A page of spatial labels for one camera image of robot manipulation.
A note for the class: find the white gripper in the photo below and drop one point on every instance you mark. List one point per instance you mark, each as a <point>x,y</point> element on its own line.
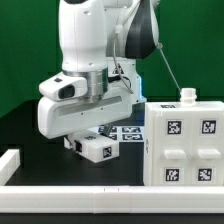
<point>56,119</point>

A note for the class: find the white cabinet top block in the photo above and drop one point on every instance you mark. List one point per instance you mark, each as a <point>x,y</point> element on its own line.
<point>94,147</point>

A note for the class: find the white cabinet door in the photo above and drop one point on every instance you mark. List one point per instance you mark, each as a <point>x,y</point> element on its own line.
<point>208,149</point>
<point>171,149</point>

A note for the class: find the white cabinet body box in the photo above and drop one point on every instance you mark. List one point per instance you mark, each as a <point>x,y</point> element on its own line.
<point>189,107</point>

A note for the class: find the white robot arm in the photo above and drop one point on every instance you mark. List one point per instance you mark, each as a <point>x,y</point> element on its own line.
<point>94,35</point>

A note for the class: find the white marker base plate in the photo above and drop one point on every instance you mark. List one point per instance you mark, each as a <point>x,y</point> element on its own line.
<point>127,133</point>

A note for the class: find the white U-shaped fence frame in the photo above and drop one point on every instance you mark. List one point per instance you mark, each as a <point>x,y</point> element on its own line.
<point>102,199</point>

